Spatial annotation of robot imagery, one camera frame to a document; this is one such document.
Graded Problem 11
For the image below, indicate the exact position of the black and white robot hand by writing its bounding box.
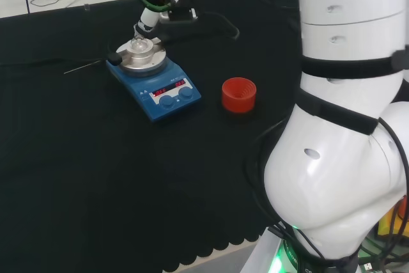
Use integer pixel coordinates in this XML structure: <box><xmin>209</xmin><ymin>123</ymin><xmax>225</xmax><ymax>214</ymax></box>
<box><xmin>133</xmin><ymin>0</ymin><xmax>164</xmax><ymax>39</ymax></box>

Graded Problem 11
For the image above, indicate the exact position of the heater with blue base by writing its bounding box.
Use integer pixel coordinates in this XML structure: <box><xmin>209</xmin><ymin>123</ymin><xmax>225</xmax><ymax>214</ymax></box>
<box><xmin>105</xmin><ymin>37</ymin><xmax>203</xmax><ymax>124</ymax></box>

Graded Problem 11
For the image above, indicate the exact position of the clear round-bottom flask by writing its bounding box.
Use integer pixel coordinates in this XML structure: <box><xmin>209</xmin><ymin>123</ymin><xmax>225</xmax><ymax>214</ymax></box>
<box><xmin>129</xmin><ymin>29</ymin><xmax>150</xmax><ymax>54</ymax></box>

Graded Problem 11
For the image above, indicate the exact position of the black knob with thin probe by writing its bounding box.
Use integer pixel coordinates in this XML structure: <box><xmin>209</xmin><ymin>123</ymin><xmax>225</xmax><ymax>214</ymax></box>
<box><xmin>63</xmin><ymin>52</ymin><xmax>123</xmax><ymax>75</ymax></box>

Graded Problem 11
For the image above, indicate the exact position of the red ribbed plastic cup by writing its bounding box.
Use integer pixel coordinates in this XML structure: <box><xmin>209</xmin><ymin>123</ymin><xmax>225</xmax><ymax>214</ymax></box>
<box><xmin>221</xmin><ymin>77</ymin><xmax>258</xmax><ymax>115</ymax></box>

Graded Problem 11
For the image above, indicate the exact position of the black bench cloth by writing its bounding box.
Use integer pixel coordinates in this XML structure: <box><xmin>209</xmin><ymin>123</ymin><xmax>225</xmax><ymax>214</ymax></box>
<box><xmin>0</xmin><ymin>0</ymin><xmax>307</xmax><ymax>273</ymax></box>

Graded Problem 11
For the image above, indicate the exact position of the yellow stop button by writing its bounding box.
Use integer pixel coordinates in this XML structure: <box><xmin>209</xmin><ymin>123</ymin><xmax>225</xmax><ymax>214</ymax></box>
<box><xmin>376</xmin><ymin>195</ymin><xmax>409</xmax><ymax>238</ymax></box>

